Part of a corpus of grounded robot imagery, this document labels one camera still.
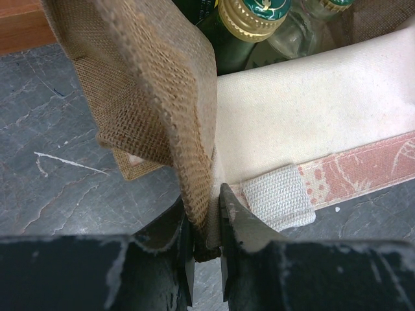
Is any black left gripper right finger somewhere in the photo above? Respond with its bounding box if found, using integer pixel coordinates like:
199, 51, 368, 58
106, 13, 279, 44
219, 184, 414, 310

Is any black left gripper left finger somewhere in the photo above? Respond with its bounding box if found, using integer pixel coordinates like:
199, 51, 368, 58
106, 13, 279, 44
1, 199, 195, 310

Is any burlap canvas tote bag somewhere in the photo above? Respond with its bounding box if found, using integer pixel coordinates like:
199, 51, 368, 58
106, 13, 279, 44
41, 1, 414, 262

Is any Perrier bottle front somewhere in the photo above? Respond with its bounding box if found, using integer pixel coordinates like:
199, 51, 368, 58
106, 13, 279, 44
196, 0, 291, 76

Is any wooden compartment tray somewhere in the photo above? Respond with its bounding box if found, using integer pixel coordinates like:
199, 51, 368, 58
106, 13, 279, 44
0, 0, 56, 55

